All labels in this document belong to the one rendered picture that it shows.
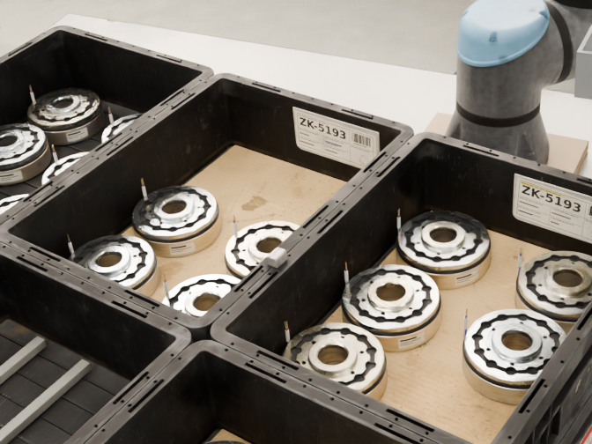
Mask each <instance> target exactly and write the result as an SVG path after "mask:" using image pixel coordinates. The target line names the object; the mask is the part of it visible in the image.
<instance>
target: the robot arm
mask: <svg viewBox="0 0 592 444"><path fill-rule="evenodd" d="M591 25H592V0H477V1H476V2H475V3H473V4H472V5H471V6H470V7H468V8H467V10H466V11H465V12H464V13H463V15H462V17H461V19H460V22H459V29H458V36H457V39H456V44H455V49H456V53H457V65H456V96H455V112H454V113H453V116H452V118H451V121H450V123H449V125H448V128H447V131H446V133H445V136H447V137H452V138H455V139H458V140H462V141H464V142H468V143H471V144H476V145H479V146H483V147H485V148H489V149H492V150H494V151H498V152H504V153H506V154H510V155H513V156H515V157H519V158H522V159H527V160H530V161H534V162H536V163H540V164H543V165H546V166H547V164H548V160H549V151H550V145H549V140H548V137H547V134H546V131H545V127H544V122H543V119H542V116H541V113H540V105H541V95H542V90H543V88H545V87H546V86H550V85H555V84H558V83H561V82H564V81H567V80H570V79H573V78H575V68H576V53H577V50H578V49H579V47H580V45H581V43H582V41H583V40H584V38H585V36H586V34H587V32H588V30H589V28H590V27H591Z"/></svg>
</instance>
